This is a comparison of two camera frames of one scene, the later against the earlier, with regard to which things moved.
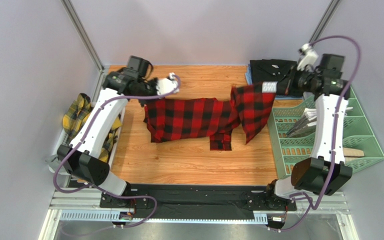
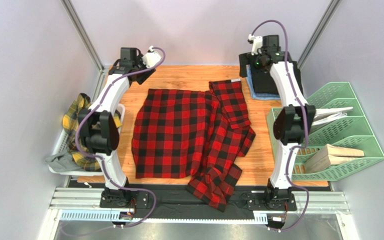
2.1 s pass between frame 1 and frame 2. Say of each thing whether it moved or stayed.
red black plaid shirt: moved
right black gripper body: moved
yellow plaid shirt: stayed
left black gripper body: moved
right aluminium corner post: stayed
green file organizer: stayed
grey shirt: stayed
